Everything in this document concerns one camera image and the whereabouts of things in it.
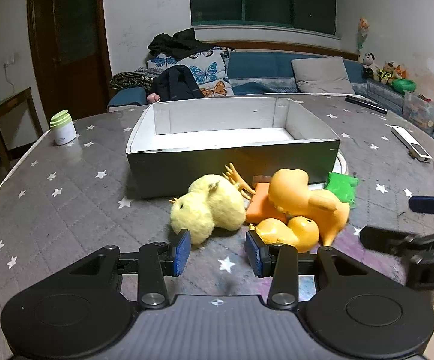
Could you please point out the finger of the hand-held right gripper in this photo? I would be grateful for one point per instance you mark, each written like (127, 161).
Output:
(430, 204)
(381, 240)

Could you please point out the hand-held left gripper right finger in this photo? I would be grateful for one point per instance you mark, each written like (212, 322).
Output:
(254, 255)

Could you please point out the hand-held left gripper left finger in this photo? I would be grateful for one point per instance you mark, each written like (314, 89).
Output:
(181, 254)

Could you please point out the small yellow rubber duck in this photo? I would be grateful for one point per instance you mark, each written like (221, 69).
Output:
(307, 233)
(273, 233)

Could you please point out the orange sponge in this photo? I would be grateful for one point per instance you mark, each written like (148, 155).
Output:
(260, 206)

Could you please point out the yellow plush chick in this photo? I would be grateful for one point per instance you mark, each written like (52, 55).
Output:
(209, 210)

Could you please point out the green squishy toy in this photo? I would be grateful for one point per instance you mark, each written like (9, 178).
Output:
(342, 188)

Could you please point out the large orange rubber duck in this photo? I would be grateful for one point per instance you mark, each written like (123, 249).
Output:
(295, 191)

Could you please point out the grey cardboard box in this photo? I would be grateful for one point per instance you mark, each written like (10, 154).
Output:
(220, 165)

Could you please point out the white remote control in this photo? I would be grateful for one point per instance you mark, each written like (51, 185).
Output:
(411, 142)

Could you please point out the clear storage box with toys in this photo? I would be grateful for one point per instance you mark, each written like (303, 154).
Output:
(423, 110)

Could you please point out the black remote control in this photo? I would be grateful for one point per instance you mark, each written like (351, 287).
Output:
(366, 104)

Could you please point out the grey star-printed tablecloth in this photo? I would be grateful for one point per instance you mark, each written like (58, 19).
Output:
(70, 195)

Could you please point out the orange fox plush toy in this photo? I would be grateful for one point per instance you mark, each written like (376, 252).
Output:
(400, 72)

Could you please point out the brown plush toy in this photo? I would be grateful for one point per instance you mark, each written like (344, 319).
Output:
(387, 73)

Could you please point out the panda plush toy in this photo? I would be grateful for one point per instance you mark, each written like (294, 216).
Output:
(369, 60)

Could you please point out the small pink object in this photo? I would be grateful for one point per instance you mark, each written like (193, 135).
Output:
(153, 98)

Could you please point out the grey pillow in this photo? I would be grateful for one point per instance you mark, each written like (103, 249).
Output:
(322, 75)

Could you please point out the white jar with green lid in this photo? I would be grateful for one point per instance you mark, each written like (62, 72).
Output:
(64, 131)

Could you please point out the black jacket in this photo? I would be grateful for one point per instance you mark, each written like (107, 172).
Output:
(175, 82)

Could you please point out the striped dark cloth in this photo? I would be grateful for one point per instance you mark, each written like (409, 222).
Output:
(130, 80)

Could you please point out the butterfly print pillow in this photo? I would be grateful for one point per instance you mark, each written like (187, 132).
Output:
(205, 71)

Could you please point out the blue sofa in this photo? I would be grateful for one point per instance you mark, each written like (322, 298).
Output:
(262, 69)

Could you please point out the black clothes pile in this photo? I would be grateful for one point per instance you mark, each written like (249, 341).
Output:
(179, 43)

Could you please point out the brown wooden table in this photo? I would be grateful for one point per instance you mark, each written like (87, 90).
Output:
(7, 101)

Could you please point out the brown wooden door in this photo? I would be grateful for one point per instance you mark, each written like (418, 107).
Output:
(70, 45)

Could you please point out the dark window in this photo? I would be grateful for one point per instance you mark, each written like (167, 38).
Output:
(269, 0)

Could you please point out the hanging wall doll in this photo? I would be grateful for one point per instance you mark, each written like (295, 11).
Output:
(363, 32)

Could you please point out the white wall socket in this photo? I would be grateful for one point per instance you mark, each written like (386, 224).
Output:
(10, 62)

